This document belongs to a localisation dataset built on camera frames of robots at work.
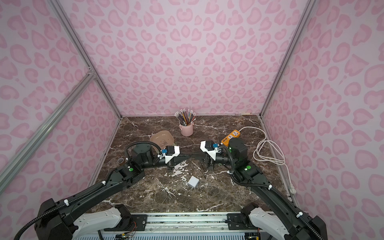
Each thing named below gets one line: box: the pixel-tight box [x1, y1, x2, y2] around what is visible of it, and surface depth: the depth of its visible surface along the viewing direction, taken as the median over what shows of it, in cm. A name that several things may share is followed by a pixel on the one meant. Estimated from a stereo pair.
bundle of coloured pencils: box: [174, 108, 197, 126], surface depth 105 cm
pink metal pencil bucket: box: [178, 120, 195, 137], surface depth 107 cm
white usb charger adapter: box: [187, 175, 200, 188], surface depth 87 cm
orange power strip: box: [221, 129, 241, 147], surface depth 106 cm
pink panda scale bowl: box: [150, 130, 175, 150], surface depth 103 cm
